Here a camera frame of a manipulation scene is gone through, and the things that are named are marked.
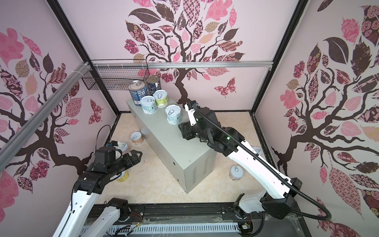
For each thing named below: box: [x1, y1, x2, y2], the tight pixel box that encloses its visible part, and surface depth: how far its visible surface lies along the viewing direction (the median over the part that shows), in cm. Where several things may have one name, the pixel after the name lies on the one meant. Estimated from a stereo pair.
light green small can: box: [152, 89, 169, 109], surface depth 75 cm
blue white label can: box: [128, 79, 148, 108], surface depth 72 cm
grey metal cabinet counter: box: [125, 101, 217, 194], surface depth 66 cm
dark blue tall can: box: [146, 75, 162, 96], surface depth 76 cm
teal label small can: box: [140, 95, 158, 115], surface depth 72 cm
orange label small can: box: [130, 131, 145, 146], surface depth 100 cm
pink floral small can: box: [228, 164, 244, 182], surface depth 85 cm
